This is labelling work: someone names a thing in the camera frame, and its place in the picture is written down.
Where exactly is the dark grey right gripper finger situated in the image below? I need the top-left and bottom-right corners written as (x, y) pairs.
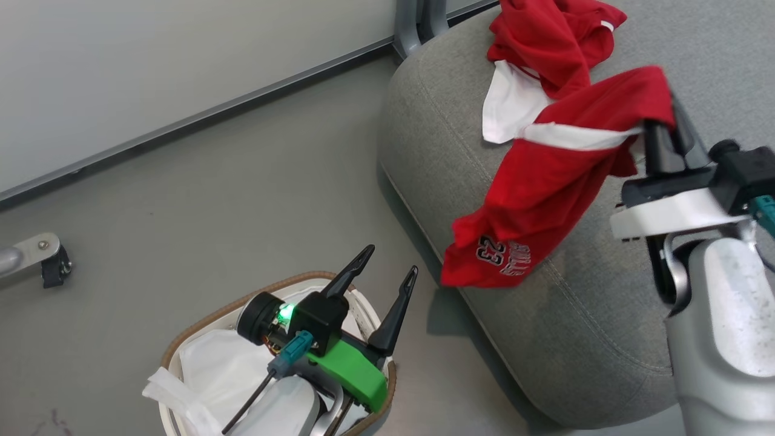
top-left (670, 93), bottom-right (711, 172)
top-left (642, 119), bottom-right (687, 178)

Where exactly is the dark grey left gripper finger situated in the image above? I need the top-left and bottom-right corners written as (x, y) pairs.
top-left (369, 265), bottom-right (419, 357)
top-left (320, 245), bottom-right (375, 301)

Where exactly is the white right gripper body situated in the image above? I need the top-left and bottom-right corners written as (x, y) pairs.
top-left (610, 139), bottom-right (775, 240)

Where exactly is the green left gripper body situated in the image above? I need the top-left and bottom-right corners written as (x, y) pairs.
top-left (237, 293), bottom-right (389, 414)

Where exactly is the red basketball jersey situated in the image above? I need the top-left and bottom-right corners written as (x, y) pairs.
top-left (440, 0), bottom-right (677, 289)

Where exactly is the grey fabric sofa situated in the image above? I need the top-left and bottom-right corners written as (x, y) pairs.
top-left (378, 0), bottom-right (775, 429)

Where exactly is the white laundry basket brown rim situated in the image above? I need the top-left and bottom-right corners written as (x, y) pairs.
top-left (159, 270), bottom-right (398, 436)

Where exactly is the black caster wheel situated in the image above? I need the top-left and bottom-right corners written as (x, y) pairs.
top-left (41, 245), bottom-right (73, 289)

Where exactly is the grey metal partition foot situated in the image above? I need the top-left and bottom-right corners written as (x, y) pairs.
top-left (0, 233), bottom-right (62, 282)

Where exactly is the black cable teal plug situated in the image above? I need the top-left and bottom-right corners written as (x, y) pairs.
top-left (221, 330), bottom-right (316, 436)
top-left (750, 194), bottom-right (775, 238)

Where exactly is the grey partition bottom rail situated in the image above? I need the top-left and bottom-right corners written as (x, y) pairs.
top-left (0, 0), bottom-right (502, 208)

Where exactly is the grey partition post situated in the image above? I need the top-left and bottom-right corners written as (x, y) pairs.
top-left (423, 0), bottom-right (450, 42)
top-left (393, 0), bottom-right (426, 60)

